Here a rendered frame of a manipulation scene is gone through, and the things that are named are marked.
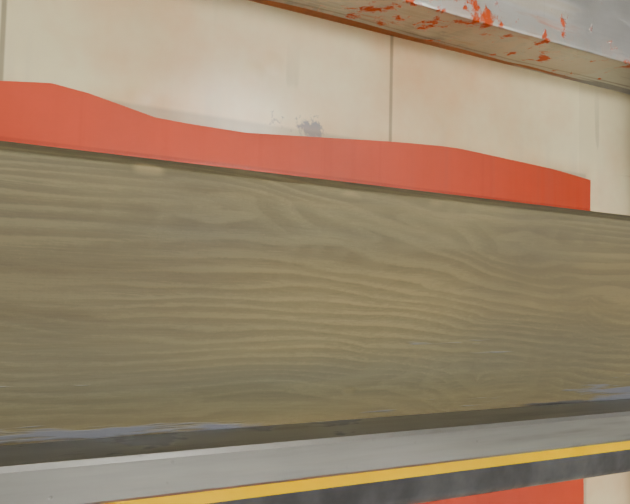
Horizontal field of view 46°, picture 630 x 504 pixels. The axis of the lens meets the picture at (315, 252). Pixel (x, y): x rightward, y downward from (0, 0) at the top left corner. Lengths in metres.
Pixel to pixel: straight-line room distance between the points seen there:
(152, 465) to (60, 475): 0.02
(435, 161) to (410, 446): 0.18
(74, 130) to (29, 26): 0.04
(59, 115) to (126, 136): 0.02
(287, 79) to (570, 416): 0.17
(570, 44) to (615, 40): 0.03
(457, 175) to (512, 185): 0.04
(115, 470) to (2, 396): 0.03
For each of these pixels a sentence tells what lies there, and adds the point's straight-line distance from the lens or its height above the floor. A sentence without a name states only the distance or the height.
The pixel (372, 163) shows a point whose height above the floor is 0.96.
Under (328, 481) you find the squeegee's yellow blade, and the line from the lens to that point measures 0.23.
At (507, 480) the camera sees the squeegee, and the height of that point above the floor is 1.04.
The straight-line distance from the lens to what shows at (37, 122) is 0.28.
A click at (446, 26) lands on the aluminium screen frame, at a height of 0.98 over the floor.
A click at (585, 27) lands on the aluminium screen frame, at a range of 0.40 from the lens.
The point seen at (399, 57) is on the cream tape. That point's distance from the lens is 0.36.
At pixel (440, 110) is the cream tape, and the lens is 0.37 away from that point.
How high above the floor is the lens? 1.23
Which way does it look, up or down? 59 degrees down
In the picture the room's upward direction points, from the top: 85 degrees clockwise
